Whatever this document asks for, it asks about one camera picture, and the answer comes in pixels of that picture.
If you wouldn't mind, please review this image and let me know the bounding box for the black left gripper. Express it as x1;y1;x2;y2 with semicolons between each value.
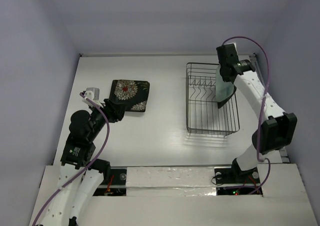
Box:
88;98;127;140

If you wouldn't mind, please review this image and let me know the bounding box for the black white floral square plate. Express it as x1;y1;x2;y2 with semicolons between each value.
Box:
109;79;150;112

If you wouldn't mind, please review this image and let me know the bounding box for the light green round plate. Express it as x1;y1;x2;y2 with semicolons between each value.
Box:
215;66;234;102

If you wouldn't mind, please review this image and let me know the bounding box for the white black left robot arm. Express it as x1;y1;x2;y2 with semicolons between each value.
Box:
33;97;126;226

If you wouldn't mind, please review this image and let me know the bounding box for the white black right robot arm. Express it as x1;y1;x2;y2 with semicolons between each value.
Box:
215;43;298;182

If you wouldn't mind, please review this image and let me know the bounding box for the white foil covered front board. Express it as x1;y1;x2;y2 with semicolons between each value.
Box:
125;167;217;197

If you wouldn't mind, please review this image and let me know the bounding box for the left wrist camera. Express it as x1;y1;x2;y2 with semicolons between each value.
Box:
80;87;100;101

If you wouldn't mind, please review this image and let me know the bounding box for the black wire dish rack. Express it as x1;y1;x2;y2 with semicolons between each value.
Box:
185;62;240;136

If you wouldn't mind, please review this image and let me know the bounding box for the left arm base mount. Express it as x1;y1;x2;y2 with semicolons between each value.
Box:
93;167;127;197

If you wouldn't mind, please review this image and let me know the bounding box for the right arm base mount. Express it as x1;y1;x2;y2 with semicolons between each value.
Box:
211;167;261;196

